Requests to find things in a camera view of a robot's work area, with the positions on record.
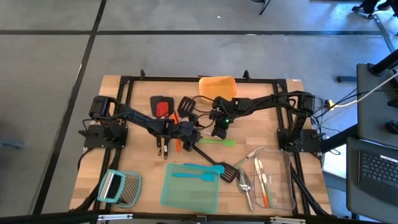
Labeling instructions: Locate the orange silicone spoon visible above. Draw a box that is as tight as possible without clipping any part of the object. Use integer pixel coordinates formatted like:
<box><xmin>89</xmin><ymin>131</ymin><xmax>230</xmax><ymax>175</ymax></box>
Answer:
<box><xmin>172</xmin><ymin>112</ymin><xmax>182</xmax><ymax>154</ymax></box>

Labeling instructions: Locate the red spatula wooden handle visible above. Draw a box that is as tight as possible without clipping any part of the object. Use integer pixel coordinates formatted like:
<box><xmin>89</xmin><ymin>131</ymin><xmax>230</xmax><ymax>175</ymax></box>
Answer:
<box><xmin>155</xmin><ymin>101</ymin><xmax>171</xmax><ymax>156</ymax></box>

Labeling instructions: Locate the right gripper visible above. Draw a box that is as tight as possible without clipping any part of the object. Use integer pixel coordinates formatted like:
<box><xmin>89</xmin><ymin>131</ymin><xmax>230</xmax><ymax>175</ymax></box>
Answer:
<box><xmin>210</xmin><ymin>95</ymin><xmax>239</xmax><ymax>141</ymax></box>

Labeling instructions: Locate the green silicone spatula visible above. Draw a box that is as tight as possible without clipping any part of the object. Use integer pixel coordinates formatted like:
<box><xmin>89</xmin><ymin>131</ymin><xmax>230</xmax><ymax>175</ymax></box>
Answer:
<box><xmin>198</xmin><ymin>138</ymin><xmax>236</xmax><ymax>148</ymax></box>

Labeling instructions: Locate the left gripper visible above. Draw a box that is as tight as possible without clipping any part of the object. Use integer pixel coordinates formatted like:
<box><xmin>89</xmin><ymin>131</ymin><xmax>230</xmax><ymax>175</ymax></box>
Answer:
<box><xmin>169</xmin><ymin>119</ymin><xmax>203</xmax><ymax>154</ymax></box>

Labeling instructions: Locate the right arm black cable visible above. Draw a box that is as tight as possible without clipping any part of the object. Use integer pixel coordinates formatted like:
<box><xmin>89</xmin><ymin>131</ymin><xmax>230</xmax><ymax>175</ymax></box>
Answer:
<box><xmin>192</xmin><ymin>95</ymin><xmax>216</xmax><ymax>129</ymax></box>

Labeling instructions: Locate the silver bracket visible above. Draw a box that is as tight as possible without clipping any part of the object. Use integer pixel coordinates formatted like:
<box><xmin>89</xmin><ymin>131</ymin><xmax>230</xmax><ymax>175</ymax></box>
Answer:
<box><xmin>97</xmin><ymin>213</ymin><xmax>134</xmax><ymax>222</ymax></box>
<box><xmin>269</xmin><ymin>216</ymin><xmax>307</xmax><ymax>224</ymax></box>

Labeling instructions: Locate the clear plastic container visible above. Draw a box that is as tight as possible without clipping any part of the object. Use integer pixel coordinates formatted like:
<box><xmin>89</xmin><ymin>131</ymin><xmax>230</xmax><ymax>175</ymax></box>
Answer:
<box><xmin>250</xmin><ymin>147</ymin><xmax>297</xmax><ymax>212</ymax></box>

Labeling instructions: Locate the person's shoe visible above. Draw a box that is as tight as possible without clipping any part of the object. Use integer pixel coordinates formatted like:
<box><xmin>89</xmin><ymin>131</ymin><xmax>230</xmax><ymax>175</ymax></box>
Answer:
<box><xmin>376</xmin><ymin>0</ymin><xmax>398</xmax><ymax>16</ymax></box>
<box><xmin>351</xmin><ymin>0</ymin><xmax>376</xmax><ymax>20</ymax></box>

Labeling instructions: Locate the orange plastic bin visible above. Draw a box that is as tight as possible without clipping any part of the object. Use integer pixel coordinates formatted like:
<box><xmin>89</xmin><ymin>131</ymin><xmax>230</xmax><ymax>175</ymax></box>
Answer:
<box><xmin>198</xmin><ymin>75</ymin><xmax>238</xmax><ymax>105</ymax></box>

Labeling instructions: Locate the long black slotted turner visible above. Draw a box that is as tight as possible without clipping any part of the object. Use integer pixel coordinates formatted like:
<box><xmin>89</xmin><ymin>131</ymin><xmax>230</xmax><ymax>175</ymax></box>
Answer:
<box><xmin>192</xmin><ymin>145</ymin><xmax>239</xmax><ymax>184</ymax></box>

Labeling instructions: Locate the white cable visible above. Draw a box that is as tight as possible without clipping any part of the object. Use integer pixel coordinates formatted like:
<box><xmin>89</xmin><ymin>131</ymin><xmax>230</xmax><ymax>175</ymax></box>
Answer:
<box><xmin>334</xmin><ymin>72</ymin><xmax>398</xmax><ymax>108</ymax></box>

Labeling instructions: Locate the black tripod leg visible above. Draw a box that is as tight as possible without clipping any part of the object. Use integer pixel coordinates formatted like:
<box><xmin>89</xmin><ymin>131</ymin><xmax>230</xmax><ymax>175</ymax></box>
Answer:
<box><xmin>251</xmin><ymin>0</ymin><xmax>272</xmax><ymax>16</ymax></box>

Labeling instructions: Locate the grey desk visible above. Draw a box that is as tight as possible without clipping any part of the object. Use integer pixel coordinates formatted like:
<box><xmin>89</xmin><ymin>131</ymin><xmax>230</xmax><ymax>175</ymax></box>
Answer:
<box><xmin>346</xmin><ymin>136</ymin><xmax>398</xmax><ymax>222</ymax></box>
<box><xmin>356</xmin><ymin>63</ymin><xmax>398</xmax><ymax>149</ymax></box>

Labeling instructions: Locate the metal scoop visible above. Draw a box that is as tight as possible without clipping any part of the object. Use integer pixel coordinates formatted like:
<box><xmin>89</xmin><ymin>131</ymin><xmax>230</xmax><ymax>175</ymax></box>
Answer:
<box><xmin>236</xmin><ymin>167</ymin><xmax>255</xmax><ymax>212</ymax></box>

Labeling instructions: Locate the teal-framed metal grater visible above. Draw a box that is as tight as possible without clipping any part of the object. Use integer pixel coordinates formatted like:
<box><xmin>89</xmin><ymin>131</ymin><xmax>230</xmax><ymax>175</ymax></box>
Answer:
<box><xmin>96</xmin><ymin>169</ymin><xmax>142</xmax><ymax>208</ymax></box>

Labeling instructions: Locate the black cable bundle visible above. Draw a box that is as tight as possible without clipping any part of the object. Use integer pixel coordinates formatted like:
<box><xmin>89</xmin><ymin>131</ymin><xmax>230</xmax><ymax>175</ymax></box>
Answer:
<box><xmin>290</xmin><ymin>161</ymin><xmax>332</xmax><ymax>217</ymax></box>
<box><xmin>70</xmin><ymin>147</ymin><xmax>122</xmax><ymax>212</ymax></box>

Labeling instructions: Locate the black stand pole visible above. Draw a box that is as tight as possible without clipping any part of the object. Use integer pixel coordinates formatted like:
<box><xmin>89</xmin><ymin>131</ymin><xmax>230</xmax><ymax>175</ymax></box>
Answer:
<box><xmin>368</xmin><ymin>49</ymin><xmax>398</xmax><ymax>77</ymax></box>

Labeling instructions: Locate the black desk device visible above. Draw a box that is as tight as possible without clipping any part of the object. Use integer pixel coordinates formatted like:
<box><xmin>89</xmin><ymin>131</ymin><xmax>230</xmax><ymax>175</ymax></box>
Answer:
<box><xmin>384</xmin><ymin>119</ymin><xmax>398</xmax><ymax>135</ymax></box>

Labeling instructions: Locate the black floor bar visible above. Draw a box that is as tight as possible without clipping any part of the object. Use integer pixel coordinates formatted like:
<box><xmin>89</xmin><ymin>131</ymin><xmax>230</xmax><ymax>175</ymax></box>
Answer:
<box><xmin>336</xmin><ymin>75</ymin><xmax>358</xmax><ymax>84</ymax></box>

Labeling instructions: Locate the black rig crossbar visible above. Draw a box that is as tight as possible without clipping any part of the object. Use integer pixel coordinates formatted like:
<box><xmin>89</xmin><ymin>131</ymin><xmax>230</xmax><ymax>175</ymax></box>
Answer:
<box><xmin>0</xmin><ymin>208</ymin><xmax>398</xmax><ymax>224</ymax></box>

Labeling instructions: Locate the black table frame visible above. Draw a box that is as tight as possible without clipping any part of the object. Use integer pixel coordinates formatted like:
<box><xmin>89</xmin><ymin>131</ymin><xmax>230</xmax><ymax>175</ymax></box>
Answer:
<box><xmin>93</xmin><ymin>68</ymin><xmax>315</xmax><ymax>217</ymax></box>

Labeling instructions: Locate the black stand beam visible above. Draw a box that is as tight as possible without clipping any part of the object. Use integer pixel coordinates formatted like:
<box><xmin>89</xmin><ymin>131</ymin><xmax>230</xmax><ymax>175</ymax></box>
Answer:
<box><xmin>319</xmin><ymin>123</ymin><xmax>359</xmax><ymax>154</ymax></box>

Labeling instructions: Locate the orange-handled table knife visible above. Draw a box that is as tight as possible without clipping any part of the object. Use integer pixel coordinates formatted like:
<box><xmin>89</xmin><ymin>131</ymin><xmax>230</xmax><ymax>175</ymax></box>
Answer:
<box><xmin>254</xmin><ymin>157</ymin><xmax>271</xmax><ymax>208</ymax></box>

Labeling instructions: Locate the black laptop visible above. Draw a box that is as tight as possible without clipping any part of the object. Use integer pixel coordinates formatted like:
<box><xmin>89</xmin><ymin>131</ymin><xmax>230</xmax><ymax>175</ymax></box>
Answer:
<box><xmin>357</xmin><ymin>149</ymin><xmax>398</xmax><ymax>207</ymax></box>

